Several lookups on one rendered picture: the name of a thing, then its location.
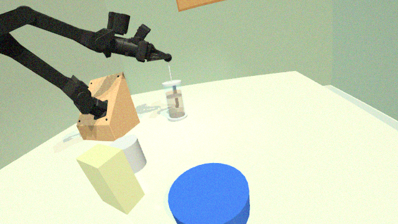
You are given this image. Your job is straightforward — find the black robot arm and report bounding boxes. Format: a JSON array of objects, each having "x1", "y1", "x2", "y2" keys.
[{"x1": 0, "y1": 6, "x2": 130, "y2": 120}]

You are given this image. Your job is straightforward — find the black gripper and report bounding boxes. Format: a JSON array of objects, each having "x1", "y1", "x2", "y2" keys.
[{"x1": 122, "y1": 39, "x2": 170, "y2": 63}]

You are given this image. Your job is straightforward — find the blue cylinder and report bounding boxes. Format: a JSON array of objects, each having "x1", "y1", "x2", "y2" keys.
[{"x1": 168, "y1": 163, "x2": 250, "y2": 224}]

